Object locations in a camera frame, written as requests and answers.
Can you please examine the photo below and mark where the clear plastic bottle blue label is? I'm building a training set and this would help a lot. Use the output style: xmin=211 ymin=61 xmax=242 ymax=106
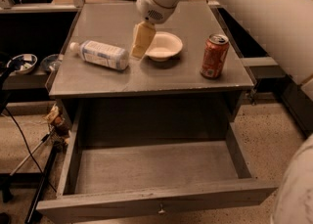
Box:
xmin=69 ymin=40 xmax=129 ymax=70

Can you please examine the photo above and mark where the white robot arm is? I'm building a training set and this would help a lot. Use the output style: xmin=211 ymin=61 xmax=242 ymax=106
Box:
xmin=131 ymin=0 xmax=313 ymax=224

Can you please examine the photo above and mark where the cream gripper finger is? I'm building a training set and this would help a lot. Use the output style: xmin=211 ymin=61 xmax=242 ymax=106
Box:
xmin=130 ymin=22 xmax=156 ymax=58

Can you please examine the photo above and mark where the orange soda can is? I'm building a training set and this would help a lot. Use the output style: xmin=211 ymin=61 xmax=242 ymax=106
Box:
xmin=201 ymin=33 xmax=230 ymax=79

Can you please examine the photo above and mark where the black tripod stand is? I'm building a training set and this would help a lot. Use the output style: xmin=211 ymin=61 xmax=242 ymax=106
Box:
xmin=0 ymin=51 xmax=71 ymax=224

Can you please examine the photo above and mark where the crumpled snack bag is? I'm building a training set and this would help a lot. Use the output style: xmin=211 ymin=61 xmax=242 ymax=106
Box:
xmin=44 ymin=105 xmax=69 ymax=138

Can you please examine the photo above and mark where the grey side shelf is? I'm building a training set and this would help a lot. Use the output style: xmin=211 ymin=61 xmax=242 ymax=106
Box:
xmin=242 ymin=57 xmax=286 ymax=79

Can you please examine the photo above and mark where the dark glass bowl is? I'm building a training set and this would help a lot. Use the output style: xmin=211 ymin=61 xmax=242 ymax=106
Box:
xmin=40 ymin=54 xmax=63 ymax=73

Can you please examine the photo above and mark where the open grey top drawer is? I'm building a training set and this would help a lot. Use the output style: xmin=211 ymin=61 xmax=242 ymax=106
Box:
xmin=37 ymin=102 xmax=277 ymax=224

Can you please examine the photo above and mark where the bowl with small items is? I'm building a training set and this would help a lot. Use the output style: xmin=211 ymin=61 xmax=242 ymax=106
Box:
xmin=7 ymin=54 xmax=38 ymax=74

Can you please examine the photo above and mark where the grey cabinet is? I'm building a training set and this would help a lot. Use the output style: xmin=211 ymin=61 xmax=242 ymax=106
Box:
xmin=50 ymin=1 xmax=252 ymax=146

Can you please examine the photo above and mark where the black cable on floor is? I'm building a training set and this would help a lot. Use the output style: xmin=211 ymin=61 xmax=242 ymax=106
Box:
xmin=3 ymin=106 xmax=58 ymax=193

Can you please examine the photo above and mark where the small metal drawer knob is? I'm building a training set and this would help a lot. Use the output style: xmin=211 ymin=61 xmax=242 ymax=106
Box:
xmin=157 ymin=202 xmax=166 ymax=215

